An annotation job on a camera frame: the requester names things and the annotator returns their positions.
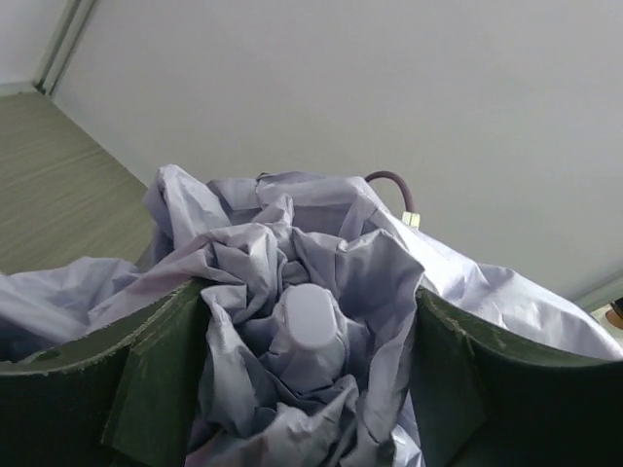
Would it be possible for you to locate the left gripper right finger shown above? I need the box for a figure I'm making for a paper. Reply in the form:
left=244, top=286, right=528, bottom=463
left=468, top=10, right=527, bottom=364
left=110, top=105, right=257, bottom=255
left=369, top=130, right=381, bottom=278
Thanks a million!
left=411, top=289, right=622, bottom=466

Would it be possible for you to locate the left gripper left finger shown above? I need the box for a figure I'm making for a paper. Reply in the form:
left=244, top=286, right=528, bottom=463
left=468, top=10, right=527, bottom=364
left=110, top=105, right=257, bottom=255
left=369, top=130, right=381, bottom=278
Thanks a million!
left=1, top=279, right=209, bottom=466

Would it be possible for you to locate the lavender folding umbrella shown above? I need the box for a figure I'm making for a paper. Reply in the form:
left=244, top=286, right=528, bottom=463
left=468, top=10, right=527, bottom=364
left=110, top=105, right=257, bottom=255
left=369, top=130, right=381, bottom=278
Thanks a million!
left=1, top=165, right=622, bottom=466

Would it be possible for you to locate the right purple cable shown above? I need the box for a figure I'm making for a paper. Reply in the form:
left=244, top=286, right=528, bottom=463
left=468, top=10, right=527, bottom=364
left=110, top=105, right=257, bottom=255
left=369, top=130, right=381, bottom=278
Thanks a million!
left=364, top=169, right=423, bottom=230

